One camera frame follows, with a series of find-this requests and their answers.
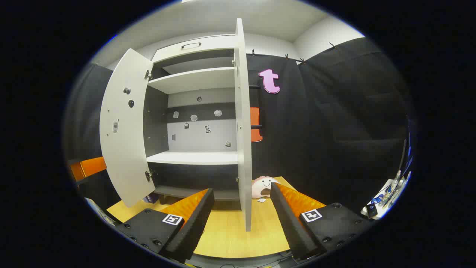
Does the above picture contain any white side table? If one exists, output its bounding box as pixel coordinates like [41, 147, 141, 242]
[361, 178, 409, 220]

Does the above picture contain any black metal frame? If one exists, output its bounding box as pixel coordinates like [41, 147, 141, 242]
[399, 138, 409, 177]

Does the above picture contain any white cabinet door black handle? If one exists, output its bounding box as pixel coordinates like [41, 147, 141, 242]
[234, 18, 263, 232]

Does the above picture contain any pink smiling plush toy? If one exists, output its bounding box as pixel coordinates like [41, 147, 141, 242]
[252, 176, 279, 199]

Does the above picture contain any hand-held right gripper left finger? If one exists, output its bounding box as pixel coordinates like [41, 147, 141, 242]
[115, 188, 215, 264]

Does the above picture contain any white open cabinet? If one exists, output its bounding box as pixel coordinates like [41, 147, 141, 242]
[143, 34, 253, 201]

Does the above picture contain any white cabinet door with hinges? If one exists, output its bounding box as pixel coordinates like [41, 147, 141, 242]
[99, 48, 154, 208]

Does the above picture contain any black backdrop cloth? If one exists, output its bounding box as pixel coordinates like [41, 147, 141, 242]
[63, 37, 413, 216]

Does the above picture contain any group of small bottles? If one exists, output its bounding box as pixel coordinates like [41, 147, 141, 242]
[385, 170, 411, 205]

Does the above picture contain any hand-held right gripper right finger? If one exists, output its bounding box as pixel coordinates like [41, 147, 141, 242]
[270, 182, 374, 261]

